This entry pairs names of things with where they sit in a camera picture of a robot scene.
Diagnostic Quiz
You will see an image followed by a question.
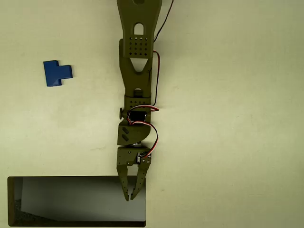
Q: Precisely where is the blue T-shaped block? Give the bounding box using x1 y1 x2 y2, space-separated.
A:
43 60 74 88

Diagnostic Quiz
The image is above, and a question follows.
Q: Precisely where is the rectangular bin opening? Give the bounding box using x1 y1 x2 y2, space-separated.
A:
7 175 147 228

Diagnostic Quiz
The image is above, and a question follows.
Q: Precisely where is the white red black servo cable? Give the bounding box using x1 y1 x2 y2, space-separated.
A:
128 120 160 158

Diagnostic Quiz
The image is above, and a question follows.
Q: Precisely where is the thin red black cable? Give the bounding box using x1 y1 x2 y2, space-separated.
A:
127 50 161 120
153 0 175 43

